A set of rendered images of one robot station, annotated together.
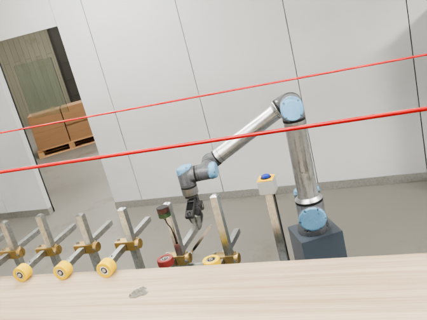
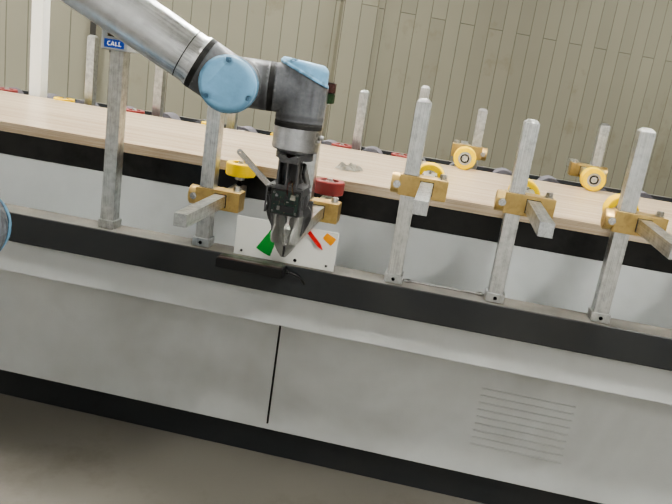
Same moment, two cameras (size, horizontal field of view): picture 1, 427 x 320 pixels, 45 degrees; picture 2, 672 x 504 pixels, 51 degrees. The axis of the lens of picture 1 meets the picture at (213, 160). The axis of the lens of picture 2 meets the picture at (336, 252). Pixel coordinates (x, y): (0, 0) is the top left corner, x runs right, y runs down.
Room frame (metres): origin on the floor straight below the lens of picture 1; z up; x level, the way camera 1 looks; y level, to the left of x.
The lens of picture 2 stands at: (3.97, -0.06, 1.20)
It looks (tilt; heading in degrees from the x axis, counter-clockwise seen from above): 15 degrees down; 166
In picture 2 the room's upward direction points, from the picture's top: 9 degrees clockwise
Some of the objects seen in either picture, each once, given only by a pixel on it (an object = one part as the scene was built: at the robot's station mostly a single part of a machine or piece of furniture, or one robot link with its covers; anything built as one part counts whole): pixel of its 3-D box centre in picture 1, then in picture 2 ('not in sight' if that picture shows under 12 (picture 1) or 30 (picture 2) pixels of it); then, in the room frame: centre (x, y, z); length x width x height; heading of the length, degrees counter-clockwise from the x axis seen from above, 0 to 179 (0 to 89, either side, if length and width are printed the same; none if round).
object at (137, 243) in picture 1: (128, 244); (419, 186); (2.39, 0.52, 0.94); 0.13 x 0.06 x 0.05; 68
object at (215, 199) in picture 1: (225, 240); (211, 157); (2.20, 0.04, 0.93); 0.03 x 0.03 x 0.48; 68
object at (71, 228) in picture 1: (49, 246); (645, 226); (2.62, 0.99, 0.95); 0.50 x 0.04 x 0.04; 158
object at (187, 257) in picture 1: (178, 258); (313, 208); (2.30, 0.29, 0.84); 0.13 x 0.06 x 0.05; 68
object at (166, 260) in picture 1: (167, 267); (326, 200); (2.22, 0.34, 0.85); 0.08 x 0.08 x 0.11
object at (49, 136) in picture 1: (67, 125); not in sight; (9.81, 2.58, 0.40); 1.33 x 0.95 x 0.80; 96
